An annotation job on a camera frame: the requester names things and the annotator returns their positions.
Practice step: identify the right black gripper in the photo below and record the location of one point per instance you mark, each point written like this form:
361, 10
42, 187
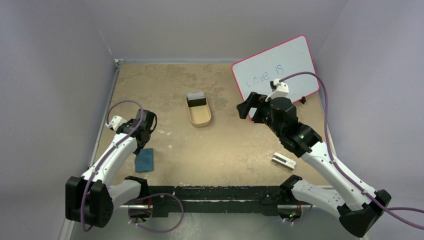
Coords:
253, 108

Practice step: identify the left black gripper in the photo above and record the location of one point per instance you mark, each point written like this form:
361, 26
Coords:
137, 150

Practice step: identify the blue card holder wallet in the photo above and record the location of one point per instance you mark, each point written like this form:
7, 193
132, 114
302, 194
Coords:
144, 161

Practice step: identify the tan oval tray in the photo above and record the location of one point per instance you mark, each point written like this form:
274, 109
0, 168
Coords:
199, 112

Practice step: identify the credit cards stack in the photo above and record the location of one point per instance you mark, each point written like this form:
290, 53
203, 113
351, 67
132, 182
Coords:
196, 95

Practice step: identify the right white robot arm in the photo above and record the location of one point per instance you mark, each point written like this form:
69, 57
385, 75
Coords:
356, 204

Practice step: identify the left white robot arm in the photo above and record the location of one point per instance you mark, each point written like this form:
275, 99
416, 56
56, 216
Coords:
91, 198

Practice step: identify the pink framed whiteboard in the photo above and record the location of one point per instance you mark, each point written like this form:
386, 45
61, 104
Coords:
254, 73

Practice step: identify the white black eraser block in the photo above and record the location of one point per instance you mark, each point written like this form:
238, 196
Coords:
283, 161

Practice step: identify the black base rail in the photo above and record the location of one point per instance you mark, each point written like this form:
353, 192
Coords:
268, 200

